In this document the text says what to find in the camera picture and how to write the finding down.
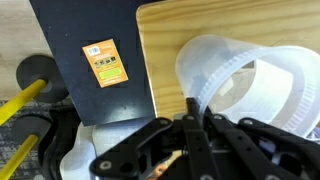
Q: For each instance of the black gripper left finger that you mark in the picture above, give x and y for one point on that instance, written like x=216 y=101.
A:
x=196 y=133

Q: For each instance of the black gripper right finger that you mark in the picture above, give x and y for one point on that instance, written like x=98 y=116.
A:
x=266 y=143

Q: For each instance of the clear plastic cup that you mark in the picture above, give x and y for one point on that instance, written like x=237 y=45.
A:
x=213 y=56

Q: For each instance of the light wooden table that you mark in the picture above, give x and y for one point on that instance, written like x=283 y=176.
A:
x=173 y=30

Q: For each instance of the orange label sticker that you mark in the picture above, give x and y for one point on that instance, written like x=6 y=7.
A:
x=106 y=63

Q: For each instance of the dark floor mat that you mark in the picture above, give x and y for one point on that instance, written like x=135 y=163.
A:
x=76 y=23

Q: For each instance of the yellow pole black base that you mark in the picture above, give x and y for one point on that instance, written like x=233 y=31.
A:
x=23 y=128
x=30 y=70

